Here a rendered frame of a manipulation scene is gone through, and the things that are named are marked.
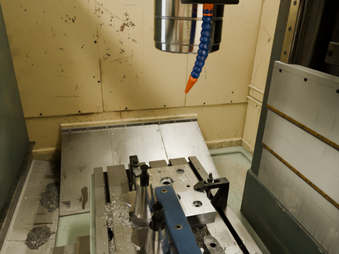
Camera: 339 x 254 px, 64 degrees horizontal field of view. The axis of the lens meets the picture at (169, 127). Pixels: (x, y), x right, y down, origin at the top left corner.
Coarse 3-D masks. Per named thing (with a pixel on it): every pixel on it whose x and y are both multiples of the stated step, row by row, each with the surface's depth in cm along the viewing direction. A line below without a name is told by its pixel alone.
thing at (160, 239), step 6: (150, 222) 42; (150, 228) 41; (162, 228) 41; (150, 234) 41; (156, 234) 40; (162, 234) 41; (150, 240) 41; (156, 240) 41; (162, 240) 41; (150, 246) 41; (156, 246) 41; (162, 246) 41; (168, 246) 43; (144, 252) 43; (150, 252) 42; (156, 252) 41; (162, 252) 41; (168, 252) 43
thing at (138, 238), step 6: (138, 228) 51; (144, 228) 51; (132, 234) 49; (138, 234) 49; (144, 234) 49; (168, 234) 50; (132, 240) 48; (138, 240) 48; (144, 240) 48; (168, 240) 48; (138, 246) 47
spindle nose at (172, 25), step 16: (160, 0) 57; (176, 0) 55; (160, 16) 58; (176, 16) 56; (192, 16) 55; (160, 32) 59; (176, 32) 57; (192, 32) 57; (160, 48) 61; (176, 48) 59; (192, 48) 58
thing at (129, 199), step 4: (152, 188) 62; (128, 192) 60; (132, 192) 60; (128, 196) 59; (132, 196) 59; (156, 196) 59; (124, 200) 58; (128, 200) 58; (132, 200) 58; (156, 200) 58; (128, 204) 57; (132, 204) 57
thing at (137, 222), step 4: (132, 208) 54; (132, 212) 54; (132, 216) 54; (132, 220) 52; (136, 220) 51; (140, 220) 51; (144, 220) 51; (148, 220) 51; (132, 224) 53; (136, 224) 51; (140, 224) 51; (144, 224) 51; (148, 224) 51
